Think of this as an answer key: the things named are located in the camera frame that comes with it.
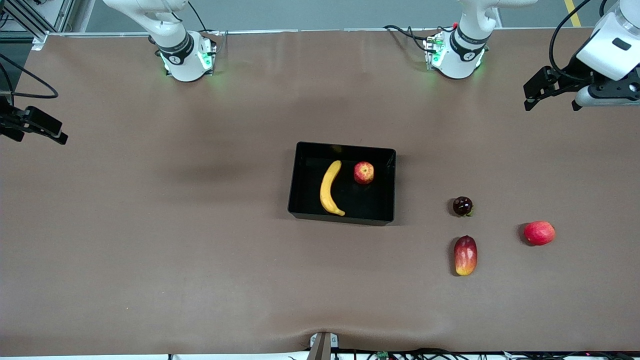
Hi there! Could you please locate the dark red plum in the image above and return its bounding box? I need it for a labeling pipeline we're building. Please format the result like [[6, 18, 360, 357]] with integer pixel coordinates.
[[452, 196, 474, 218]]

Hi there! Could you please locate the red yellow apple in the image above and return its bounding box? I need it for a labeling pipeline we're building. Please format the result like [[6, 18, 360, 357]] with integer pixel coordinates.
[[353, 161, 375, 185]]

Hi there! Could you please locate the yellow banana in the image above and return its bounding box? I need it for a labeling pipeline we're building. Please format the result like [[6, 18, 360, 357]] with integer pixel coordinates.
[[319, 160, 346, 217]]

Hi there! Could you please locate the round red peach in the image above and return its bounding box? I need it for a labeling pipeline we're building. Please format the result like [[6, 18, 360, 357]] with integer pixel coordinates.
[[523, 220, 556, 247]]

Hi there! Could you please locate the red yellow mango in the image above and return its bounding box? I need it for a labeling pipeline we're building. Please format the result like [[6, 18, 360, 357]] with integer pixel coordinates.
[[454, 235, 478, 277]]

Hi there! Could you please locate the black plastic box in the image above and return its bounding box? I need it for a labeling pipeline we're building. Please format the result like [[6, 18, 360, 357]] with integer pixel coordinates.
[[287, 141, 397, 227]]

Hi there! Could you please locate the black base power cable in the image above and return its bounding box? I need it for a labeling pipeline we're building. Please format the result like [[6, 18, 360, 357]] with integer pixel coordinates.
[[187, 0, 208, 33], [384, 24, 441, 53]]

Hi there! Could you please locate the aluminium frame post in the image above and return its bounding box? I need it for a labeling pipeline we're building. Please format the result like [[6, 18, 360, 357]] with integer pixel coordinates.
[[0, 0, 76, 51]]

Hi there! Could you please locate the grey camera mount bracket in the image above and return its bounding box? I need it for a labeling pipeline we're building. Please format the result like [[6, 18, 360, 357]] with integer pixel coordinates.
[[310, 331, 339, 360]]

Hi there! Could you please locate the brown table mat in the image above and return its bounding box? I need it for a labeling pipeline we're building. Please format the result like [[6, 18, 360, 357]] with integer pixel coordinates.
[[0, 27, 640, 357]]

